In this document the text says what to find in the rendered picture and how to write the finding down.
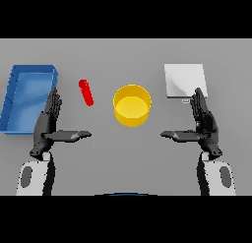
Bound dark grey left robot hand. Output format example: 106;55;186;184
29;87;93;161

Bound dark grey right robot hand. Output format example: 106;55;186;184
159;87;223;161

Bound pale square metallic scale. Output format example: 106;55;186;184
163;63;209;104

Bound red beaker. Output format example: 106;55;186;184
78;79;95;107

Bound yellow bowl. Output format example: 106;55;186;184
112;84;153;128

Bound blue tray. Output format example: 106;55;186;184
0;64;60;136

